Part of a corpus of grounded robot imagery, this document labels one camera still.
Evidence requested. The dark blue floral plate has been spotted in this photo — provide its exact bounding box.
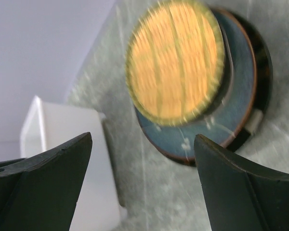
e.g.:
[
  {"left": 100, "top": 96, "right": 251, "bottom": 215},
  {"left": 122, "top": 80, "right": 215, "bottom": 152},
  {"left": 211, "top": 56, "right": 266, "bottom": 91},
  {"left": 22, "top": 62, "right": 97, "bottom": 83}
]
[{"left": 135, "top": 7, "right": 257, "bottom": 166}]

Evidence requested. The black striped lacquer plate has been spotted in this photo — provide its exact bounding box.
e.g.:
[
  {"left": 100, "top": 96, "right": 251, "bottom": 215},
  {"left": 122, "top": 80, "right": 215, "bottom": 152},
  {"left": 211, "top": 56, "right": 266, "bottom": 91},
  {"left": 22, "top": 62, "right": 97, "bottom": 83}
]
[{"left": 168, "top": 11, "right": 273, "bottom": 167}]

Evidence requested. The white plastic bin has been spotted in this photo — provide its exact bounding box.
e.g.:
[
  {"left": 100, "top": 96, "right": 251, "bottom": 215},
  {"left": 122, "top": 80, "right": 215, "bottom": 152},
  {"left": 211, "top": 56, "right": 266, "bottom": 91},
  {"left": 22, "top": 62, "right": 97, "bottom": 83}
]
[{"left": 20, "top": 96, "right": 127, "bottom": 231}]

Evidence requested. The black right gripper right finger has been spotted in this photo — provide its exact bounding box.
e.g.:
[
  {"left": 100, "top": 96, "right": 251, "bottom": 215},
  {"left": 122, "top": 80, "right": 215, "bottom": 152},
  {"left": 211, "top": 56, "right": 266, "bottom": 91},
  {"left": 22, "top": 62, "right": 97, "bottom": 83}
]
[{"left": 194, "top": 135, "right": 289, "bottom": 231}]

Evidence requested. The round woven bamboo mat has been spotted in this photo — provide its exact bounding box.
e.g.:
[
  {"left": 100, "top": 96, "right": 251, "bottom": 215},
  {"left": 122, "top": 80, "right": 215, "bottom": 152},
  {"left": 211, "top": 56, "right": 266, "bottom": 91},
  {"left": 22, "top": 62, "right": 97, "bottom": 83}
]
[{"left": 125, "top": 0, "right": 225, "bottom": 127}]

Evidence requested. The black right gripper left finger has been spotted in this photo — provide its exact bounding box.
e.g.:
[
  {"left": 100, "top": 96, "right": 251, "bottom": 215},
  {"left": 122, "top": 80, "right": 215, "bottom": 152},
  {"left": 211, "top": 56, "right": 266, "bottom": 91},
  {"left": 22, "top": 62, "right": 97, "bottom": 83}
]
[{"left": 0, "top": 132, "right": 92, "bottom": 231}]

